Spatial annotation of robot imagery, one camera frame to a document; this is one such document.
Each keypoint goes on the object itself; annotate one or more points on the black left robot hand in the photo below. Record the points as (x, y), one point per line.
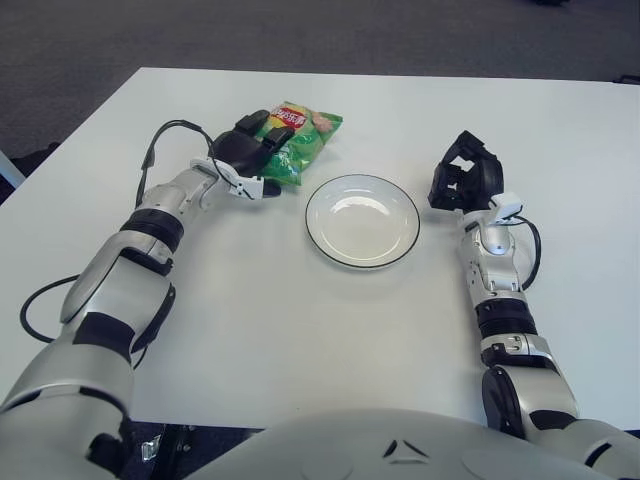
(240, 150)

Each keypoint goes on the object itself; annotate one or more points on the green potato chip bag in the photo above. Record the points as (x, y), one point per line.
(310, 145)

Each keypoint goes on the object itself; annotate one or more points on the white furniture panel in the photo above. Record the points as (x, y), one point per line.
(10, 172)

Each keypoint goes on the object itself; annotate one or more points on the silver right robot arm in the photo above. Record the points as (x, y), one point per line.
(492, 240)

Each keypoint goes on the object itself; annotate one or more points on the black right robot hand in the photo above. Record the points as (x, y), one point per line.
(487, 170)

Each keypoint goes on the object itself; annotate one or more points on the grey robot torso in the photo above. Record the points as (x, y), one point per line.
(400, 445)

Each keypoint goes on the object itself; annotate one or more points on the black office chair base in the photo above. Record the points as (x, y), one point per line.
(627, 78)

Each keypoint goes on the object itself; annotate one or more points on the white right wrist connector box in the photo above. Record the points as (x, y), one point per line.
(507, 205)

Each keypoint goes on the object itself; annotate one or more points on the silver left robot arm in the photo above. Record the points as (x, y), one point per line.
(100, 280)

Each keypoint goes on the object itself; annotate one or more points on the white plate with black rim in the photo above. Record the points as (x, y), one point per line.
(362, 225)

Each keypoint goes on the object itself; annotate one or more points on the silver metal buckle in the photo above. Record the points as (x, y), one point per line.
(150, 447)

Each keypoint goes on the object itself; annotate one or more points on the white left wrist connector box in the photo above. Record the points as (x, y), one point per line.
(250, 187)

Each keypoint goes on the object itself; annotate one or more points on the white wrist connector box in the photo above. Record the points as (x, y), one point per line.
(250, 187)
(507, 205)

